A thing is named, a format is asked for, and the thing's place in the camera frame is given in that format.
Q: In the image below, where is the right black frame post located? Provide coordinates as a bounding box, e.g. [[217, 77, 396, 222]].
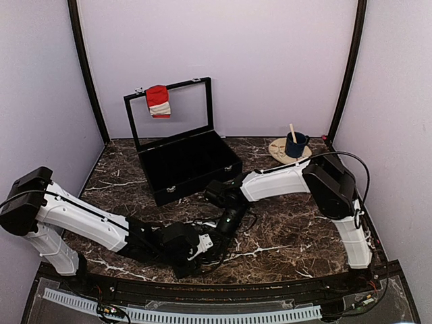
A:
[[327, 0, 367, 144]]

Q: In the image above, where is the dark blue mug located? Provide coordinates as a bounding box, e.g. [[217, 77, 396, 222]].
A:
[[286, 132, 310, 158]]

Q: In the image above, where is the left black frame post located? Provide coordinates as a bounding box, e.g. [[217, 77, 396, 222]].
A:
[[67, 0, 110, 145]]

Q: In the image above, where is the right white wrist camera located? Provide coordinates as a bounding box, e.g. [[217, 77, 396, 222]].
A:
[[192, 221, 217, 228]]

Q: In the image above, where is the black front rail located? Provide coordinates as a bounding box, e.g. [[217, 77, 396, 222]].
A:
[[36, 261, 402, 304]]

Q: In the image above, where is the small green circuit board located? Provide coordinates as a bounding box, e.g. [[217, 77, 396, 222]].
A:
[[96, 303, 126, 320]]

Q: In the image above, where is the red and beige sock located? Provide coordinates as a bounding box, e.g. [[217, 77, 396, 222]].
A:
[[146, 85, 171, 118]]

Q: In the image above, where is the wooden stick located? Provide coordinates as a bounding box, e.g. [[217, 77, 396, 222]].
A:
[[290, 123, 297, 144]]

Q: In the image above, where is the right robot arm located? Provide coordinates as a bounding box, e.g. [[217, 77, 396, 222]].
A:
[[205, 152, 373, 293]]

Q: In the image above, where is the black frame post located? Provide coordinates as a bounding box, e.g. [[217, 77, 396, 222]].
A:
[[67, 0, 110, 145], [327, 0, 367, 144]]

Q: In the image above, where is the black display case box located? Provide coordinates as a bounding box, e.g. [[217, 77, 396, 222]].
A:
[[124, 77, 242, 206]]

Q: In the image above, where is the white slotted cable duct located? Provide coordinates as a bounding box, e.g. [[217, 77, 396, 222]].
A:
[[42, 288, 323, 323]]

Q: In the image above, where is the beige ceramic saucer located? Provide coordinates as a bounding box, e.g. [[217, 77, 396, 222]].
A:
[[268, 137, 313, 165]]

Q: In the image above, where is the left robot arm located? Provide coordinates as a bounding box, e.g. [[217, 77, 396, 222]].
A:
[[1, 166, 216, 294]]

